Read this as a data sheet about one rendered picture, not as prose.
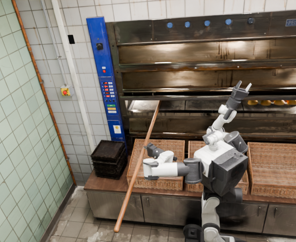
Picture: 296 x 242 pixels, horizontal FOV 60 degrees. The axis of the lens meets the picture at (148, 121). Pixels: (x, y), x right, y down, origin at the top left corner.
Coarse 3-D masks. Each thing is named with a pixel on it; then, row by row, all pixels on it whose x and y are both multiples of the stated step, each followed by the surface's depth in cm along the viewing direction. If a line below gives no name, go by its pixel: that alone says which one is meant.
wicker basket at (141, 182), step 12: (156, 144) 284; (168, 144) 281; (180, 144) 278; (132, 156) 272; (144, 156) 291; (132, 168) 274; (144, 180) 254; (156, 180) 251; (168, 180) 248; (180, 180) 245
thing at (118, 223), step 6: (156, 108) 269; (156, 114) 259; (150, 126) 241; (150, 132) 234; (144, 144) 218; (144, 150) 212; (138, 162) 199; (138, 168) 195; (132, 180) 184; (132, 186) 179; (126, 198) 170; (126, 204) 167; (120, 216) 159; (120, 222) 155; (114, 228) 152
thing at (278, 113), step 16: (128, 112) 273; (144, 112) 270; (160, 112) 266; (176, 112) 263; (192, 112) 260; (208, 112) 257; (240, 112) 252; (256, 112) 249; (272, 112) 246; (288, 112) 244
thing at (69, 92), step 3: (60, 87) 263; (63, 87) 262; (66, 87) 262; (69, 87) 262; (63, 90) 264; (66, 90) 263; (69, 90) 263; (72, 90) 268; (69, 93) 264; (72, 93) 268
